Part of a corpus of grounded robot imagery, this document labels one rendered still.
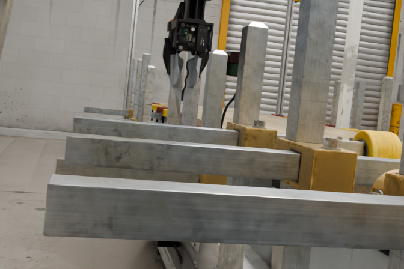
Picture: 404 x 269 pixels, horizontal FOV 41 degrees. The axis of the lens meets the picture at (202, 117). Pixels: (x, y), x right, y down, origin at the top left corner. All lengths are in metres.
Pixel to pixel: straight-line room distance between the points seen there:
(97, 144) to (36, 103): 8.29
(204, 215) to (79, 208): 0.07
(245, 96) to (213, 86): 0.25
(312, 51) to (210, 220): 0.36
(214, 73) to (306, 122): 0.50
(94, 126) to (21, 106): 8.06
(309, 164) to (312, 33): 0.16
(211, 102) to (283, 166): 0.54
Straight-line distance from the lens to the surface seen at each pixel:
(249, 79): 0.88
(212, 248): 1.13
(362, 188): 0.90
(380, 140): 0.92
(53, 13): 8.87
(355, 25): 2.73
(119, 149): 0.56
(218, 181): 1.07
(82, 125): 0.81
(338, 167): 0.58
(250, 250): 1.43
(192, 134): 0.82
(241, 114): 0.88
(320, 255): 1.09
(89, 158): 0.56
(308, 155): 0.59
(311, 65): 0.64
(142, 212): 0.31
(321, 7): 0.65
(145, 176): 1.08
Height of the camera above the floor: 1.02
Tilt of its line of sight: 3 degrees down
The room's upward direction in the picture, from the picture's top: 6 degrees clockwise
